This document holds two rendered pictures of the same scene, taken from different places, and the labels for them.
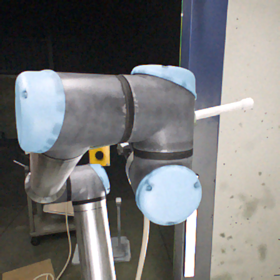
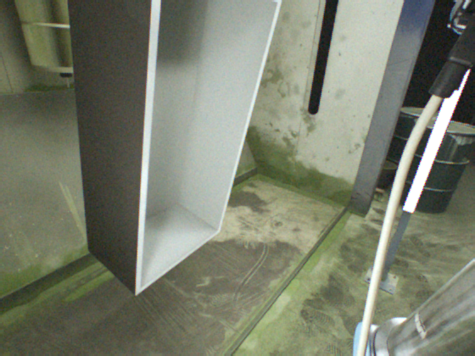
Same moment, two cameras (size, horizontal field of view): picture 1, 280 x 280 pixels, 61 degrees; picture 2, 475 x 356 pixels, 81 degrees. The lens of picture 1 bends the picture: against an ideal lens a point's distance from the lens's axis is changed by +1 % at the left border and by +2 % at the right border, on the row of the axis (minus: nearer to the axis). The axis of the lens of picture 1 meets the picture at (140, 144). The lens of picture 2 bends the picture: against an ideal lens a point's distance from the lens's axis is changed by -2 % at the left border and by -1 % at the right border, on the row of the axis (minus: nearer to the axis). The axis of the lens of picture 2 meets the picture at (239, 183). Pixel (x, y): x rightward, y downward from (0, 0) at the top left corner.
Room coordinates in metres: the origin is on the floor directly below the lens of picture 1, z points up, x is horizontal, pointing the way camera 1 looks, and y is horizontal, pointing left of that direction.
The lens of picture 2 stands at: (1.16, 0.06, 1.46)
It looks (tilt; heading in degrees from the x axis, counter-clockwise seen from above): 26 degrees down; 221
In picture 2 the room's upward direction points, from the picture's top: 4 degrees clockwise
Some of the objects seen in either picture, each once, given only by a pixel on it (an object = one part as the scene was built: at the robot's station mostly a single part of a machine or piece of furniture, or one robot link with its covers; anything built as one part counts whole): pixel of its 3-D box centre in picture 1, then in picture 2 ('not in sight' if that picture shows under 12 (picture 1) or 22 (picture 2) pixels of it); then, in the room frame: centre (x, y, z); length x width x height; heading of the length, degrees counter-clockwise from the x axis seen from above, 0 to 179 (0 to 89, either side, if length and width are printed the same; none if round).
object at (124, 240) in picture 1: (102, 249); not in sight; (1.27, 0.23, 0.78); 0.31 x 0.23 x 0.01; 96
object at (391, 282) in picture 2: not in sight; (381, 279); (-0.70, -0.13, 0.01); 0.20 x 0.20 x 0.01; 6
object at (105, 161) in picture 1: (99, 144); not in sight; (1.36, 0.24, 1.42); 0.12 x 0.06 x 0.26; 96
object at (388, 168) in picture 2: not in sight; (381, 175); (-2.36, -0.71, 0.14); 0.31 x 0.29 x 0.28; 6
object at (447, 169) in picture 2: not in sight; (430, 166); (-2.23, -0.25, 0.44); 0.59 x 0.58 x 0.89; 21
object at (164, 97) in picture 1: (157, 112); not in sight; (0.34, -0.02, 1.67); 0.12 x 0.09 x 0.12; 117
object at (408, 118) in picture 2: not in sight; (410, 147); (-2.81, -0.57, 0.44); 0.59 x 0.58 x 0.89; 88
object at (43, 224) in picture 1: (52, 184); not in sight; (2.73, 1.07, 0.64); 0.73 x 0.50 x 1.27; 106
